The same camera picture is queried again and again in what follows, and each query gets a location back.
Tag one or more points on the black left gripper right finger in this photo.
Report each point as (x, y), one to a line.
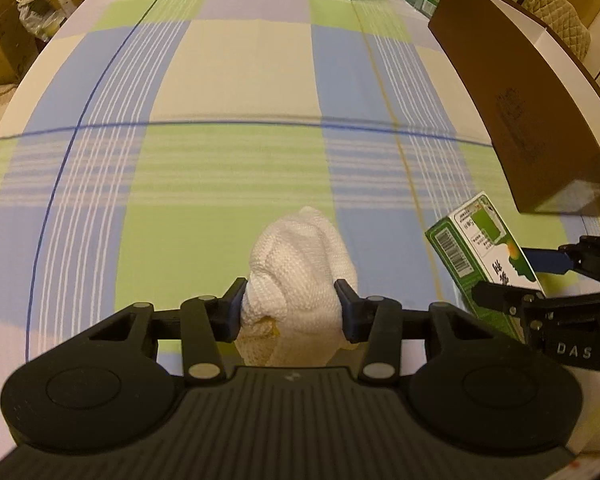
(377, 322)

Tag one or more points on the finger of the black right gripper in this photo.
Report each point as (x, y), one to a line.
(582, 258)
(537, 312)

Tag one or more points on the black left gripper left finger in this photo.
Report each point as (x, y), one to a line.
(204, 322)

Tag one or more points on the white cloth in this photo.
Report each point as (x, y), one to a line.
(291, 314)

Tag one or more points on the green white medicine box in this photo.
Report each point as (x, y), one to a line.
(474, 244)

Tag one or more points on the brown cardboard shoe box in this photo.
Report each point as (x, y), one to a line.
(538, 103)

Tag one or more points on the plaid tablecloth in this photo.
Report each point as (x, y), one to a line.
(152, 141)

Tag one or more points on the quilted beige chair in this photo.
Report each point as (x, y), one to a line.
(564, 21)

